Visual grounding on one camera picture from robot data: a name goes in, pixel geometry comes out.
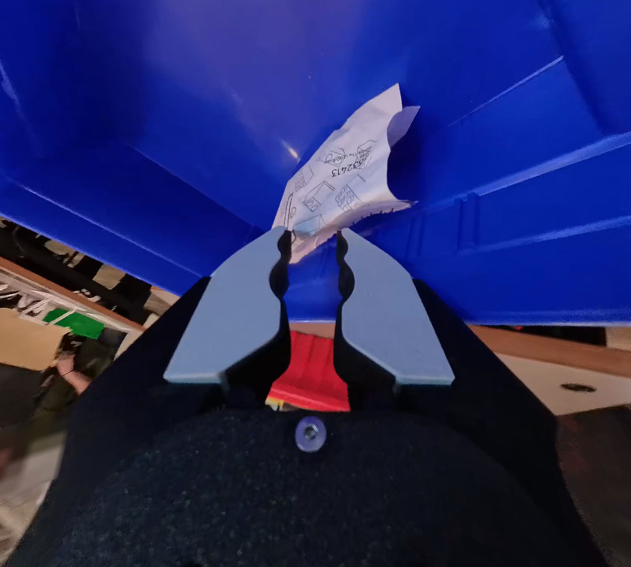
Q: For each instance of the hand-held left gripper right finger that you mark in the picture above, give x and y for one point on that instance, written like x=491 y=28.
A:
x=389 y=320

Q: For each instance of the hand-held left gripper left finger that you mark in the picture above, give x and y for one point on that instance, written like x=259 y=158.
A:
x=231 y=320

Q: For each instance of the white printed paper bag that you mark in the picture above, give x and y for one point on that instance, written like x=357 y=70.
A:
x=340 y=172

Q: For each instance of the blue plastic bin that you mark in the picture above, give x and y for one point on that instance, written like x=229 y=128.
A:
x=197 y=83

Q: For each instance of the red plastic bin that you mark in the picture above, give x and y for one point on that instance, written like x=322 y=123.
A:
x=310 y=369

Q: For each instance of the wooden desk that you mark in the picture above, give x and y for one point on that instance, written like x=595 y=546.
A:
x=542 y=350

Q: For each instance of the green flat panel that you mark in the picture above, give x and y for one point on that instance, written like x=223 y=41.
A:
x=74 y=323

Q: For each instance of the brown cardboard box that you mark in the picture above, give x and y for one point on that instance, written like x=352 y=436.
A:
x=24 y=340

